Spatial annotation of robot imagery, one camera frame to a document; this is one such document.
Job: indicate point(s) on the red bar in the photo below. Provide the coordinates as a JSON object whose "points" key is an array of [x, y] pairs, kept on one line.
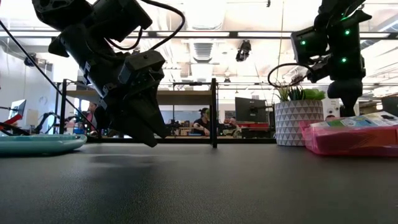
{"points": [[12, 119]]}

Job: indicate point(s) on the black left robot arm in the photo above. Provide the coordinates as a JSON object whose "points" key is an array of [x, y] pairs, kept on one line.
{"points": [[81, 46]]}

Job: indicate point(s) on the green artificial plant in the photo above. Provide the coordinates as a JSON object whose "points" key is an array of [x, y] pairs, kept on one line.
{"points": [[312, 94]]}

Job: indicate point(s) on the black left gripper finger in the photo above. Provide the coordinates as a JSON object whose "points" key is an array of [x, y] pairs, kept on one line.
{"points": [[130, 124], [154, 115]]}

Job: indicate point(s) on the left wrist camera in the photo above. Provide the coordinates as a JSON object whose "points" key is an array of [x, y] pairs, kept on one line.
{"points": [[146, 62]]}

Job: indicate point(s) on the silver rectangular ceiling duct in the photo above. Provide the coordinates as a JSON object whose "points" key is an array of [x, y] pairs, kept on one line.
{"points": [[202, 51]]}

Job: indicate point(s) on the pink translucent plastic bin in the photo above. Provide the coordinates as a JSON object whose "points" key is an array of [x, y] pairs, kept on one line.
{"points": [[306, 141]]}

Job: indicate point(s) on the person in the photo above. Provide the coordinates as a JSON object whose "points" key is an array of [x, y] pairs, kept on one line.
{"points": [[201, 123], [92, 115], [234, 126]]}

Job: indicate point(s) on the white triangle-patterned plant pot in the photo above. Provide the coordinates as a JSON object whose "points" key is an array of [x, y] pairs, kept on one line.
{"points": [[298, 124]]}

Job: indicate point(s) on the dark monitor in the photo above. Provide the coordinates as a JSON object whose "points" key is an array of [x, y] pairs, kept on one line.
{"points": [[390, 107]]}

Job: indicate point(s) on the black vertical post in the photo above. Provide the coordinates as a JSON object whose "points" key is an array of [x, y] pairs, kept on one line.
{"points": [[214, 124]]}

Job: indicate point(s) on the white printed carton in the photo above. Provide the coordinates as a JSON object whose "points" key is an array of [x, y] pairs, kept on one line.
{"points": [[332, 109]]}

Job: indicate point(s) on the black ceiling spotlight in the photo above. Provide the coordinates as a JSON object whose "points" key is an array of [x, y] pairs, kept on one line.
{"points": [[30, 59]]}

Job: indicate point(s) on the black rack with wooden shelf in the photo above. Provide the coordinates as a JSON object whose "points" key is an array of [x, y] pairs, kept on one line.
{"points": [[183, 97]]}

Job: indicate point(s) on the teal plate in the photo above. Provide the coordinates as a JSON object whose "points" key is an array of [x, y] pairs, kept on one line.
{"points": [[37, 144]]}

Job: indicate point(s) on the red cabinet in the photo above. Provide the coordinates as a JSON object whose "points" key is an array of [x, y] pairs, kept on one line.
{"points": [[256, 125]]}

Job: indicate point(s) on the black overhead camera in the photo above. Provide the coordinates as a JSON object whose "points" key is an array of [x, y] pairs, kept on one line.
{"points": [[243, 51]]}

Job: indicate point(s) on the black rig frame strut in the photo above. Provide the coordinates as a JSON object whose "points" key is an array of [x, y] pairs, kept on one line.
{"points": [[71, 102]]}

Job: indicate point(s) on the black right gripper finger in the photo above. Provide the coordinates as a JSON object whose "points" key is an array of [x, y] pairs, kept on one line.
{"points": [[349, 107]]}

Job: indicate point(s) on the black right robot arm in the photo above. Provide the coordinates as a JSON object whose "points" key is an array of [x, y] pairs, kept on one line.
{"points": [[345, 46]]}

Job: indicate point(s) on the green yellow crayon box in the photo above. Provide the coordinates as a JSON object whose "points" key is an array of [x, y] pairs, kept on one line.
{"points": [[357, 120]]}

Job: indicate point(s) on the black framed LED light bar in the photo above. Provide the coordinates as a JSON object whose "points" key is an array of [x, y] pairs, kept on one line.
{"points": [[202, 34]]}

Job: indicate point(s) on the black computer monitor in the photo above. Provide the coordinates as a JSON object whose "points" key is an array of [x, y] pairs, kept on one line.
{"points": [[250, 109]]}

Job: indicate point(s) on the silver framed tilted monitor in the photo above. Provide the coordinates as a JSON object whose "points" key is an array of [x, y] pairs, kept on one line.
{"points": [[18, 109]]}

